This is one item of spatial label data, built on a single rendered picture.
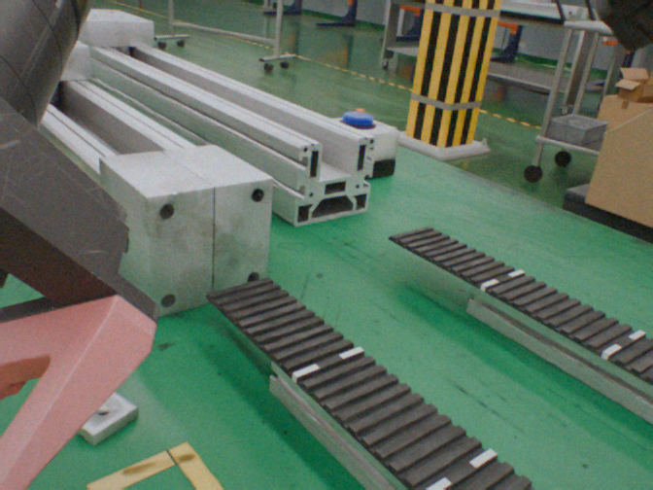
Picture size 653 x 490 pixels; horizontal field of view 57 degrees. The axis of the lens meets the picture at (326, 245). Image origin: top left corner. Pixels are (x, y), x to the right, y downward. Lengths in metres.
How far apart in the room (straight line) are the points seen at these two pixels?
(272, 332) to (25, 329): 0.22
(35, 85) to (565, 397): 0.37
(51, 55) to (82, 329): 0.08
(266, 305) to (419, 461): 0.15
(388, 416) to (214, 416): 0.10
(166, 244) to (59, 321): 0.26
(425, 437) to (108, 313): 0.20
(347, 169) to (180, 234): 0.26
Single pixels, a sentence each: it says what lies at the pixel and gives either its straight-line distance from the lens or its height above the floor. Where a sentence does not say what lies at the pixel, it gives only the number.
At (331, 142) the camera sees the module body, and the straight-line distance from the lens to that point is 0.66.
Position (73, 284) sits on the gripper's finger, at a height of 0.94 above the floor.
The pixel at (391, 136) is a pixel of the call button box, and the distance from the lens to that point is 0.78.
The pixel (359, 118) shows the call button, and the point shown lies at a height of 0.85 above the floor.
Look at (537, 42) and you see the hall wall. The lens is 9.30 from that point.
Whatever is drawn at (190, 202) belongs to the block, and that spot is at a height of 0.87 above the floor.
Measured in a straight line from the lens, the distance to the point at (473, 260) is 0.52.
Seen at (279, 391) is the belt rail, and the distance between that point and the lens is 0.38.
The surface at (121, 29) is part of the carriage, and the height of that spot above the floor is 0.89.
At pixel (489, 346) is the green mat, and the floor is 0.78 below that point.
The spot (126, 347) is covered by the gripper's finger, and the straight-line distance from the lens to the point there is 0.17.
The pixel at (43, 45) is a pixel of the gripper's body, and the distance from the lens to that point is 0.18.
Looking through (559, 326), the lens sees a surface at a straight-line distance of 0.45.
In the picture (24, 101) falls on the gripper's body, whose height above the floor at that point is 0.99.
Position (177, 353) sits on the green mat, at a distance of 0.42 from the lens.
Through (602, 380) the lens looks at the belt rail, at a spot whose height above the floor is 0.79.
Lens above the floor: 1.03
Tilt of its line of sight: 25 degrees down
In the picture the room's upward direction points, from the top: 6 degrees clockwise
